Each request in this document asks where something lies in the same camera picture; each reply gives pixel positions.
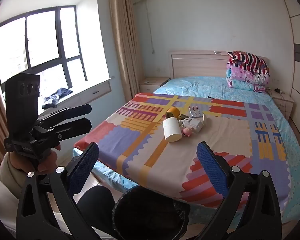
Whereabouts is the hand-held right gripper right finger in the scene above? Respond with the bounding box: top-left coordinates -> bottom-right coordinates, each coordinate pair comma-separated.
196,141 -> 283,240

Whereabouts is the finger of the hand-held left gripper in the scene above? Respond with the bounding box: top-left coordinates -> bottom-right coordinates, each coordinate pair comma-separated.
37,104 -> 92,126
52,117 -> 92,140

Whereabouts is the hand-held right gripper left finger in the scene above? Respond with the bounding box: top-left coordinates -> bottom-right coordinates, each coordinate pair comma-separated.
16,142 -> 113,240

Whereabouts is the white plastic box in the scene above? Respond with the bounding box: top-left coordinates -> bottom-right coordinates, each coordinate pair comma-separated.
182,117 -> 205,133

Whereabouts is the white paper roll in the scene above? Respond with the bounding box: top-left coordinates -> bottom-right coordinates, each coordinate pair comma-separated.
162,117 -> 182,143

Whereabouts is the yellow tape roll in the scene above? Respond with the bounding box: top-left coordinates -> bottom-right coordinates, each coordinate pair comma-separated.
165,107 -> 180,119

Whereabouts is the black trash bin with bag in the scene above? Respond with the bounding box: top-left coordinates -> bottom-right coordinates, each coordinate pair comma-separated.
111,186 -> 192,240

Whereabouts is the person's left forearm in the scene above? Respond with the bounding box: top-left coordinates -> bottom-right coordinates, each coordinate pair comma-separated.
0,152 -> 24,240

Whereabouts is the person's left hand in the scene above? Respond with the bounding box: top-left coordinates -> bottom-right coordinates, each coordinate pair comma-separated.
9,146 -> 62,176

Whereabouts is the dark clothes pile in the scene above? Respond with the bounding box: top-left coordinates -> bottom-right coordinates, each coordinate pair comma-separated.
42,88 -> 73,110

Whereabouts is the window seat cabinet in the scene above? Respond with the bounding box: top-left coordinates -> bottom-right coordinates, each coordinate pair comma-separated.
37,77 -> 112,120

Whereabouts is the colourful patchwork mat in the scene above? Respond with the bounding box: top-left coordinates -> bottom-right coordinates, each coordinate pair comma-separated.
74,92 -> 290,210

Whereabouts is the person's leg in black pants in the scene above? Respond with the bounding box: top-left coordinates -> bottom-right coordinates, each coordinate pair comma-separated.
76,185 -> 117,240

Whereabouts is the black framed window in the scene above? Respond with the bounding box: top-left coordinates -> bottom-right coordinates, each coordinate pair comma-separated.
0,5 -> 88,93

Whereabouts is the wooden nightstand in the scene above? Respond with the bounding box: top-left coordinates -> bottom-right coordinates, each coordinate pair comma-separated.
139,77 -> 170,93
266,88 -> 295,119

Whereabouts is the bed with blue sheet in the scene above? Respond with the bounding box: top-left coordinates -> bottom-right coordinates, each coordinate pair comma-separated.
72,76 -> 300,230

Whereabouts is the pink floral folded quilt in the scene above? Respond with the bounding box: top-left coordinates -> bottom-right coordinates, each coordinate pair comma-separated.
226,64 -> 271,93

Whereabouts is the wooden headboard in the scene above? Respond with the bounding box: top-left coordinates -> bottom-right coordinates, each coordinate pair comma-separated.
168,50 -> 269,79

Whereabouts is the striped folded quilt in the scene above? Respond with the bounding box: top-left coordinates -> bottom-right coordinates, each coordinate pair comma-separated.
227,51 -> 270,74

